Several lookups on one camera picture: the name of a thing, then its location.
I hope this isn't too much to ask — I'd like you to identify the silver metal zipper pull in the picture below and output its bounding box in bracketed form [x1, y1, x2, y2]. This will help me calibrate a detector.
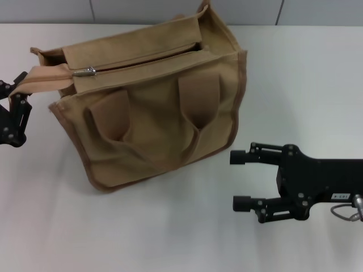
[71, 66, 98, 78]

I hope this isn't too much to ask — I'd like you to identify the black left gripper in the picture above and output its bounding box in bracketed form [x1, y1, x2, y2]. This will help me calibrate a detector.
[0, 71, 32, 148]

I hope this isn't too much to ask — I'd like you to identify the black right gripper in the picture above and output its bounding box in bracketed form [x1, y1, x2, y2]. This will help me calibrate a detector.
[230, 142, 363, 224]

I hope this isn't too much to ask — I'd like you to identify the khaki canvas food bag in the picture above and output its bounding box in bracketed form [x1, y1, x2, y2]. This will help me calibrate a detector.
[7, 0, 249, 195]

